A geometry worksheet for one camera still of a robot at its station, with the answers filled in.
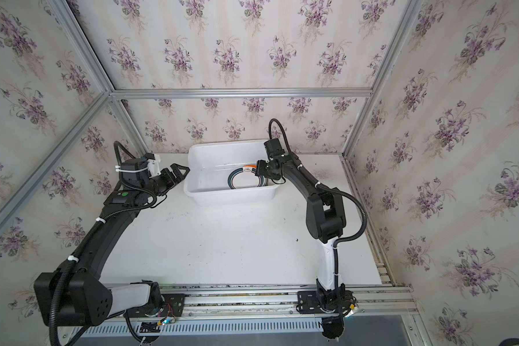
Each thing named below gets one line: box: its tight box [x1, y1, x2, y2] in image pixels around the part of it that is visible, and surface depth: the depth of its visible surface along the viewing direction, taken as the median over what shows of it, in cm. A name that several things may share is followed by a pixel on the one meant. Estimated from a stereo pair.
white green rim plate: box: [227, 166, 269, 190], surface depth 105 cm
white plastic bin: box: [183, 139, 280, 206], surface depth 106 cm
